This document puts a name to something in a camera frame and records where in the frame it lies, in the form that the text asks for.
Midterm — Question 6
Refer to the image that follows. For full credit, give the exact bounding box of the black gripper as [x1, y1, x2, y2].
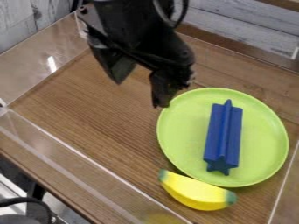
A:
[78, 0, 195, 108]

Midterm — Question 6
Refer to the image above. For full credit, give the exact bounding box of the green round plate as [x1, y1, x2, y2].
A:
[156, 87, 289, 187]

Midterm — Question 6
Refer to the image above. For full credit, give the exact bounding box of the yellow toy banana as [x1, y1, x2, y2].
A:
[159, 169, 238, 211]

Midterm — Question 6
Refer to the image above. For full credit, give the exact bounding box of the blue star-shaped block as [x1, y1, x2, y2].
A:
[203, 99, 243, 176]

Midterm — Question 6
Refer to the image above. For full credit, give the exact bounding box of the black cable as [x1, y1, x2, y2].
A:
[0, 197, 54, 224]

